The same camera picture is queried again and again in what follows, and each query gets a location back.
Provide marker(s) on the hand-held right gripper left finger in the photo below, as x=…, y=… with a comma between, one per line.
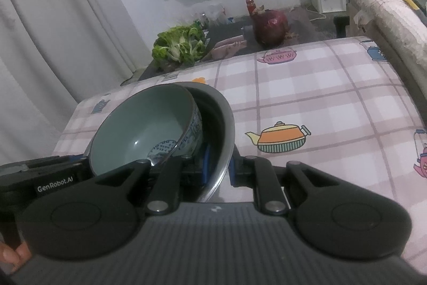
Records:
x=206, y=168

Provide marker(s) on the white rolled blanket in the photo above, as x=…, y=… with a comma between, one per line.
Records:
x=377, y=11

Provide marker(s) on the dark low table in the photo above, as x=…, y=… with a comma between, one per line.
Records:
x=307, y=28

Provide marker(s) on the person's left hand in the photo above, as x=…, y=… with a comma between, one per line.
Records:
x=13, y=258

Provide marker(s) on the stainless steel bowl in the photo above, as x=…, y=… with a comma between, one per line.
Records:
x=216, y=124

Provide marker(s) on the white curtain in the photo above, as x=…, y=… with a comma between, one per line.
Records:
x=50, y=38

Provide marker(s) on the green ceramic bowl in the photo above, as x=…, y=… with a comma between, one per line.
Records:
x=140, y=124

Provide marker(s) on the green lettuce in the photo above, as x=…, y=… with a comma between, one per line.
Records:
x=176, y=44

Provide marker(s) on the clear plastic bags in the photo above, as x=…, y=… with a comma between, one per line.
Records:
x=213, y=16

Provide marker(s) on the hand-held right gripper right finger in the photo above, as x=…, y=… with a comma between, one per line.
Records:
x=231, y=174

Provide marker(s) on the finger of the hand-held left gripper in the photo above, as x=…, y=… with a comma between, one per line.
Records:
x=53, y=163

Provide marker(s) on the checked teapot print tablecloth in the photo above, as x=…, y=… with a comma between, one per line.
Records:
x=317, y=98

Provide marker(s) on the red onion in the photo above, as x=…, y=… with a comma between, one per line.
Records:
x=270, y=26

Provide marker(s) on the red bottle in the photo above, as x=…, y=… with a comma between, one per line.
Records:
x=251, y=6

